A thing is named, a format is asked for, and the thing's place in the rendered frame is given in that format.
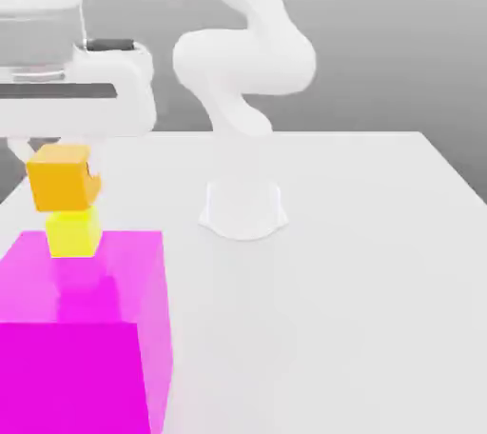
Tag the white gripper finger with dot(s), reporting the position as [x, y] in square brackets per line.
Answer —
[94, 188]
[19, 148]

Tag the large magenta box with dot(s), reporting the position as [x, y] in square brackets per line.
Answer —
[72, 373]

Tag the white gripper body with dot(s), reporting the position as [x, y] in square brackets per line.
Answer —
[76, 116]

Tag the small orange cube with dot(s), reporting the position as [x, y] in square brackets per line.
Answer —
[59, 184]

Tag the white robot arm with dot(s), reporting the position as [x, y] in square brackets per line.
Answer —
[243, 61]

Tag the small yellow cube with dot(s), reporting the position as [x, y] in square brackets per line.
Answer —
[72, 232]

